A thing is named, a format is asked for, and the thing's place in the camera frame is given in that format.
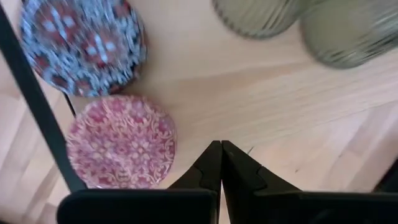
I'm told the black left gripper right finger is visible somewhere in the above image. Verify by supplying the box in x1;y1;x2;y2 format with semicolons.
220;139;398;224

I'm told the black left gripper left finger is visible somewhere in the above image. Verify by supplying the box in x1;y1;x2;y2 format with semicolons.
57;139;223;224

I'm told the pink candle holder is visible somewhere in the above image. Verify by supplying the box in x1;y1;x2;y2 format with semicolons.
65;95;177;190

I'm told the green glass candlestick holder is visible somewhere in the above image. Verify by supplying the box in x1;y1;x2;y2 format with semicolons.
298;0;398;70
211;0;315;40

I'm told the navy floral candle holder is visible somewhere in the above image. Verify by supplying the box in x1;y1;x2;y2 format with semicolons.
19;0;149;98

